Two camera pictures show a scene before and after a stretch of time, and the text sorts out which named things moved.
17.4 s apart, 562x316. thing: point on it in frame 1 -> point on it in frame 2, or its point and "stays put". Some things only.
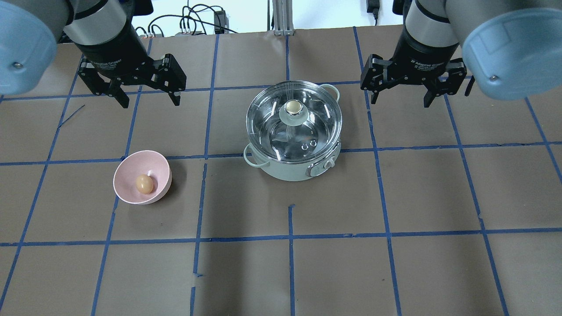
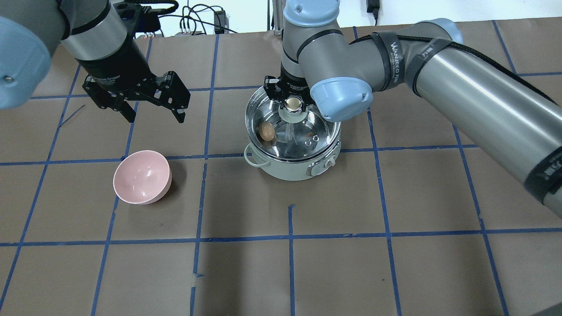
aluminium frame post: (282, 18) stays put
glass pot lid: (293, 121) stays put
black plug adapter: (373, 6) stays put
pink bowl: (142, 177) stays put
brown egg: (144, 184) -> (267, 131)
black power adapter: (221, 23) stays put
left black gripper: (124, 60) -> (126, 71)
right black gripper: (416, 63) -> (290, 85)
